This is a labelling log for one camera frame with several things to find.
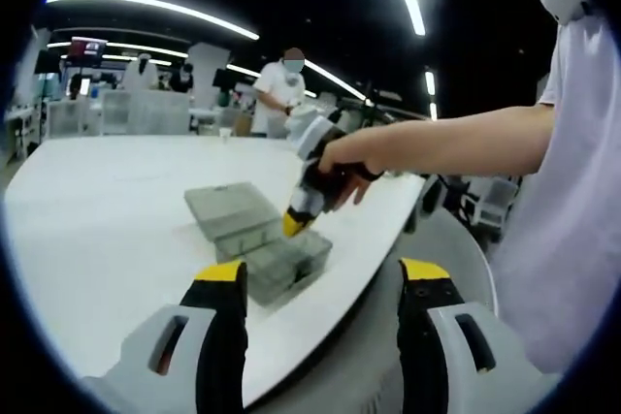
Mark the operator in white shirt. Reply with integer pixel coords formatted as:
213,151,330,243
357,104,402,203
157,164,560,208
494,11,621,376

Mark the person's right hand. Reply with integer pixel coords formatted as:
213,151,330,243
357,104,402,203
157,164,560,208
317,136,390,212

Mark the grey transparent dual guide fixture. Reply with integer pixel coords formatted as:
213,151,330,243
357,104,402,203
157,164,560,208
182,180,335,308

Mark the white mesh office chair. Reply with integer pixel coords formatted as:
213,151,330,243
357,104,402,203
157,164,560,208
46,99,103,139
128,92,190,137

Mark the white swivel office chair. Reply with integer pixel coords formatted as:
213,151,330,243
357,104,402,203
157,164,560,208
473,175,520,240

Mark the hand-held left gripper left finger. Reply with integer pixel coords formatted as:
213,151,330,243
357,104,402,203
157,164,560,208
82,258,249,414

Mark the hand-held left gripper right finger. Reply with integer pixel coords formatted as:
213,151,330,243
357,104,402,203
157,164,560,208
397,256,564,414

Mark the red wall screen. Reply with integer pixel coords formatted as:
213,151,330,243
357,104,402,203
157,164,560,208
70,37,108,59

